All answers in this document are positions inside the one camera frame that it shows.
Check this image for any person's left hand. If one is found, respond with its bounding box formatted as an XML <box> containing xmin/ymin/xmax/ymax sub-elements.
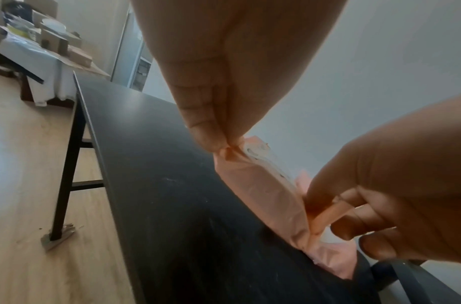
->
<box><xmin>130</xmin><ymin>0</ymin><xmax>348</xmax><ymax>153</ymax></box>

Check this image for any person's right hand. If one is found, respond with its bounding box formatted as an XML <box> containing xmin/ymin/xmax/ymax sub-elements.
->
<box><xmin>304</xmin><ymin>93</ymin><xmax>461</xmax><ymax>263</ymax></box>

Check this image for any dark metal shelf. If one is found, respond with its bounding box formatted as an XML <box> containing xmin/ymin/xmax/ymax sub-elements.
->
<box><xmin>370</xmin><ymin>258</ymin><xmax>461</xmax><ymax>304</ymax></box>

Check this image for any pink mailer packet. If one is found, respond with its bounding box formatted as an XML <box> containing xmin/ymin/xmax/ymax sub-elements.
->
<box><xmin>213</xmin><ymin>135</ymin><xmax>358</xmax><ymax>280</ymax></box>

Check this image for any dark framed glass door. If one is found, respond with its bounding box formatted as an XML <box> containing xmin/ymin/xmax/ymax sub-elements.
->
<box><xmin>110</xmin><ymin>6</ymin><xmax>155</xmax><ymax>93</ymax></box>

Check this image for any black low table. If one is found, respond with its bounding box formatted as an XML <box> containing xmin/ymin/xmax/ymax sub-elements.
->
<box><xmin>50</xmin><ymin>70</ymin><xmax>381</xmax><ymax>304</ymax></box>

